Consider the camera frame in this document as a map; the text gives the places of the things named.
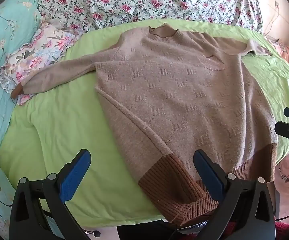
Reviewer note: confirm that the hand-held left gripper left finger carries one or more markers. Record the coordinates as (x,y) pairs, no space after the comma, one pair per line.
(75,177)

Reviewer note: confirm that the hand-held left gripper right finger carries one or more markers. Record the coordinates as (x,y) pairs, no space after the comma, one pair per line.
(208,177)

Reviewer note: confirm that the beige knitted sweater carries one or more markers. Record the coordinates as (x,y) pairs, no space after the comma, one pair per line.
(172,92)

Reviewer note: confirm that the light green bed sheet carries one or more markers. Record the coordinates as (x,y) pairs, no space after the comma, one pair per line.
(59,130)

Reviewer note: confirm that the pink cloth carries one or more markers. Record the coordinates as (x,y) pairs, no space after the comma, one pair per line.
(288,55)

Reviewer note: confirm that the small black plug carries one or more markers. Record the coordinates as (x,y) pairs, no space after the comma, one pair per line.
(97,234)

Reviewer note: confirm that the pastel floral ruffled pillow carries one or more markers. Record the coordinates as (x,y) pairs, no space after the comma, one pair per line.
(39,52)

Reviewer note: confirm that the teal floral bed cover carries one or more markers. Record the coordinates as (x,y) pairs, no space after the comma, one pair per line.
(9,30)

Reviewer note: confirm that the white quilt with pink flowers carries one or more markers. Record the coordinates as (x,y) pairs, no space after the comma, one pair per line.
(134,0)

